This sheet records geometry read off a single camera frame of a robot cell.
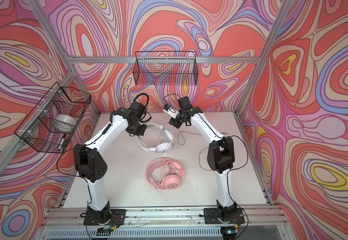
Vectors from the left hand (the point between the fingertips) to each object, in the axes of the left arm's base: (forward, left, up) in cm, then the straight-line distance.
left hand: (142, 131), depth 89 cm
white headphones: (-12, -13, +1) cm, 18 cm away
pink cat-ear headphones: (-27, -18, -7) cm, 33 cm away
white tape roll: (-8, +34, +17) cm, 39 cm away
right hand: (+7, -19, 0) cm, 20 cm away
